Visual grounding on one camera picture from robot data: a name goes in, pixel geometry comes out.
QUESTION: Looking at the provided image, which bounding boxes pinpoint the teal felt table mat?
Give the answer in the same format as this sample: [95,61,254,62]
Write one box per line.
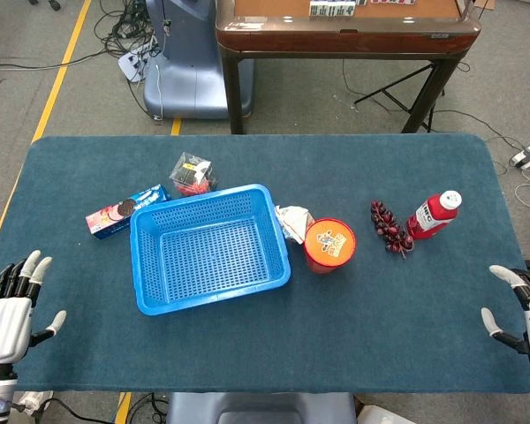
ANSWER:
[0,134,530,394]

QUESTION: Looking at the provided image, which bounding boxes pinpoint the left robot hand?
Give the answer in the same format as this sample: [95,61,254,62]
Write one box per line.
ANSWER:
[0,249,67,366]

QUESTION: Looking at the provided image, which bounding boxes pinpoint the red bottle with white cap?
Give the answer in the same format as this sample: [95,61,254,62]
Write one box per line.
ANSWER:
[405,190,463,241]

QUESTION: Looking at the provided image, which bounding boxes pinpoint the blue grey machine base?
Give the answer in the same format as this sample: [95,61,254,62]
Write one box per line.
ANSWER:
[142,0,255,120]

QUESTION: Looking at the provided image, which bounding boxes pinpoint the white snack bag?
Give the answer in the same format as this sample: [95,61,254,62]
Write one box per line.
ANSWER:
[274,204,317,246]

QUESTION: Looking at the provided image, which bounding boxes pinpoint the orange lidded noodle cup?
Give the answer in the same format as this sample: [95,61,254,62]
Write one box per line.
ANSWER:
[303,217,357,275]

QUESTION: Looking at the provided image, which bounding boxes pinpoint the blue pink cookie box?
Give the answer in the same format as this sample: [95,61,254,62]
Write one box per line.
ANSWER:
[85,184,172,241]

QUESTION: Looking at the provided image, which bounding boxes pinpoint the clear box with red contents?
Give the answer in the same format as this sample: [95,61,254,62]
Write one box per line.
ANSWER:
[168,151,218,198]

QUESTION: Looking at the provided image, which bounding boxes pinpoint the blue grey robot torso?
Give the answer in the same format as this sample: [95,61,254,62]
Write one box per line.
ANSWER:
[165,391,359,424]

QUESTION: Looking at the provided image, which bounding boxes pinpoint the brown mahjong table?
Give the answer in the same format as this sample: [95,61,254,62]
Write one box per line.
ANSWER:
[215,0,482,135]

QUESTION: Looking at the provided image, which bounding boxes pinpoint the row of mahjong tiles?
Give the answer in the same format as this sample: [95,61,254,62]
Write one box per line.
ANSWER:
[308,0,357,19]

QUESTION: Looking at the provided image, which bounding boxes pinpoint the tangled black floor cables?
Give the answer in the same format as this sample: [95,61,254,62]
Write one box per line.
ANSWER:
[92,0,160,58]

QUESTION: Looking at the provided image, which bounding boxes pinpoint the white sneaker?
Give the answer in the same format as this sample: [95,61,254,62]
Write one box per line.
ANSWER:
[17,390,54,414]

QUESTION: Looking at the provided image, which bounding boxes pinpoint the white power strip with plugs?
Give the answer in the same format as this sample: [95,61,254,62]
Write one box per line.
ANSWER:
[117,43,158,83]

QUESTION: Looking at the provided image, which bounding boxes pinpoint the blue plastic basket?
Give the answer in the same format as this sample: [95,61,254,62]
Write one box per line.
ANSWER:
[129,183,292,317]

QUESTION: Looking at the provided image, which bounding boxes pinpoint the dark red grape bunch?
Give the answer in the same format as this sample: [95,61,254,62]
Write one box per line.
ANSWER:
[369,199,415,260]

